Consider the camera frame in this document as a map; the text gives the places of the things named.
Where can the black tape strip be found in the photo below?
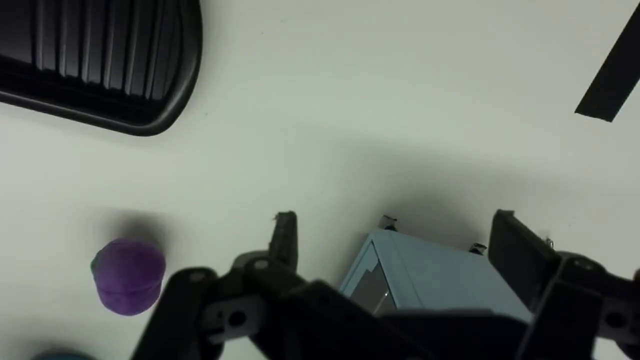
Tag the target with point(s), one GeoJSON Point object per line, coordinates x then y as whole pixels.
{"type": "Point", "coordinates": [616, 73]}

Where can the light blue toy toaster oven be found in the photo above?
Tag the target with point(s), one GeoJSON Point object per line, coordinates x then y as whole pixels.
{"type": "Point", "coordinates": [433, 272]}

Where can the purple round toy object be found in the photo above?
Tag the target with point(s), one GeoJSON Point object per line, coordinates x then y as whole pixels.
{"type": "Point", "coordinates": [127, 272]}

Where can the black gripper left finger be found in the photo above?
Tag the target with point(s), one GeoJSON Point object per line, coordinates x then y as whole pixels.
{"type": "Point", "coordinates": [201, 301]}

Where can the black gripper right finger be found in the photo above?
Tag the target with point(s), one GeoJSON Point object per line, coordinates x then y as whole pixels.
{"type": "Point", "coordinates": [572, 301]}

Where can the black ribbed plastic tray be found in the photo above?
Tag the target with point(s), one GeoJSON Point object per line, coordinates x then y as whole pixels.
{"type": "Point", "coordinates": [100, 41]}

